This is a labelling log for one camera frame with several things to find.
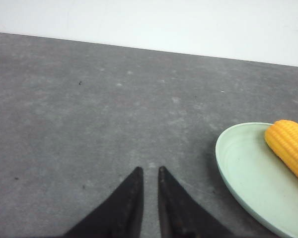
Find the pale green round plate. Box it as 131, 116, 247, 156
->
215, 122, 298, 238

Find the yellow corn cob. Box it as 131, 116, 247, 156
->
264, 119, 298, 178

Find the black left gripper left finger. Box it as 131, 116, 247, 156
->
63, 167, 144, 238

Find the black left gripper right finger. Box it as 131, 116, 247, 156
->
158, 166, 234, 238

